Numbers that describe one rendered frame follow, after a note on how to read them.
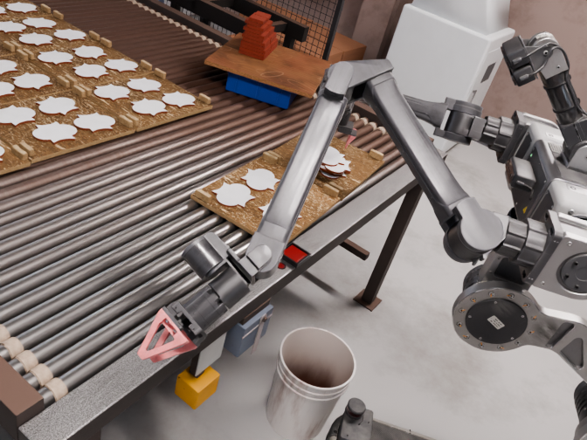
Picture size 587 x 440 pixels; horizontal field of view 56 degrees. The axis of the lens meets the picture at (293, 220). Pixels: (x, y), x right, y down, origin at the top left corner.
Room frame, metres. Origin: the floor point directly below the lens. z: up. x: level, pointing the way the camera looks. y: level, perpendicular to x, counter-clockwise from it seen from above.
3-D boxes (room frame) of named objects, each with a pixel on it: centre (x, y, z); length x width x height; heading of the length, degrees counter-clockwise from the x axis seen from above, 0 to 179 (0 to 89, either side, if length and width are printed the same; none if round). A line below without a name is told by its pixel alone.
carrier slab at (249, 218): (1.59, 0.10, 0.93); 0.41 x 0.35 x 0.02; 158
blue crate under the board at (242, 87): (2.50, 0.31, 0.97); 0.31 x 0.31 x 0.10; 86
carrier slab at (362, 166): (1.97, -0.06, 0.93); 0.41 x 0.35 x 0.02; 159
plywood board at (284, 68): (2.57, 0.31, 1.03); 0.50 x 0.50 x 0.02; 86
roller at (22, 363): (1.57, 0.05, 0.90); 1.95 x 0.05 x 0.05; 154
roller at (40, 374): (1.55, 0.01, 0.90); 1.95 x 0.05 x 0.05; 154
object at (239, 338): (1.15, 0.05, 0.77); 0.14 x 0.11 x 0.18; 154
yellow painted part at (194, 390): (0.99, 0.13, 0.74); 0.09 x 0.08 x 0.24; 154
